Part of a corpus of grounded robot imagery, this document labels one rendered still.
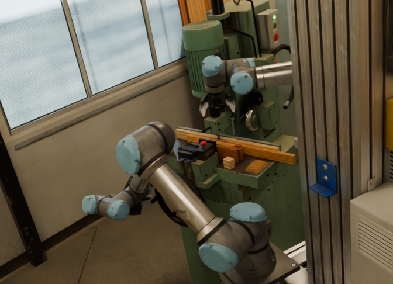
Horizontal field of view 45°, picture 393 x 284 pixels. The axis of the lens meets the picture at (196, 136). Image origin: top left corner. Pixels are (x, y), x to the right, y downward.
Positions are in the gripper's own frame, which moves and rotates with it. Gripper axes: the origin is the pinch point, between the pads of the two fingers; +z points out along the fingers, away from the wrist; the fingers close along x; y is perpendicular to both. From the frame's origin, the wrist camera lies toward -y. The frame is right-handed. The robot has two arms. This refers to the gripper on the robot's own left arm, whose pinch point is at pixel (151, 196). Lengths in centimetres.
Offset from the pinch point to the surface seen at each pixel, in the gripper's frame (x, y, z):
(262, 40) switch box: 27, -76, 35
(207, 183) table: 21.4, -8.5, 12.9
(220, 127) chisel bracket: 15.6, -33.8, 25.6
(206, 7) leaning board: -89, -126, 129
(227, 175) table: 26.1, -13.0, 20.1
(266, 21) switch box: 31, -84, 31
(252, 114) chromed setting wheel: 26, -42, 35
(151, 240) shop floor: -75, 46, 79
